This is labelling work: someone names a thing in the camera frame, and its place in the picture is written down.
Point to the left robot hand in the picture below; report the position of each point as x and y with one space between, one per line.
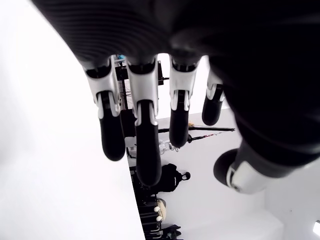
225 37

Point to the black pole with white clamps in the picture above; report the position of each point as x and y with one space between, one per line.
200 137

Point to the black backpack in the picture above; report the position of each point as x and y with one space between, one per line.
172 178

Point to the black equipment case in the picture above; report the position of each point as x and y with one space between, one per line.
143 190

